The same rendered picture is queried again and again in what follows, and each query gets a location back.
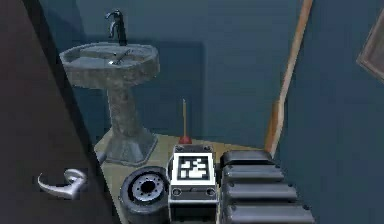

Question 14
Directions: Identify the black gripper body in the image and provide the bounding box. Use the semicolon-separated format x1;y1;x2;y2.
118;165;171;224

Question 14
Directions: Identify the dark brown room door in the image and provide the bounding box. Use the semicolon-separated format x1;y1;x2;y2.
0;0;122;224

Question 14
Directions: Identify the black sink faucet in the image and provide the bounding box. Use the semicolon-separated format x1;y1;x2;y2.
105;8;128;47

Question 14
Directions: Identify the red plunger with wooden handle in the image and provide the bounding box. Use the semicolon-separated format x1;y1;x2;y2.
178;98;194;145

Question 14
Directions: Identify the silver door handle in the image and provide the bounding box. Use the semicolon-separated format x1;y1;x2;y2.
36;168;88;201

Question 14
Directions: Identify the grey pedestal sink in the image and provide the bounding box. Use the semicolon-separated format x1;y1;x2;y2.
59;42;161;167

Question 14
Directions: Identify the framed wall picture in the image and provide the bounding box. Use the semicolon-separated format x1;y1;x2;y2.
355;8;384;83

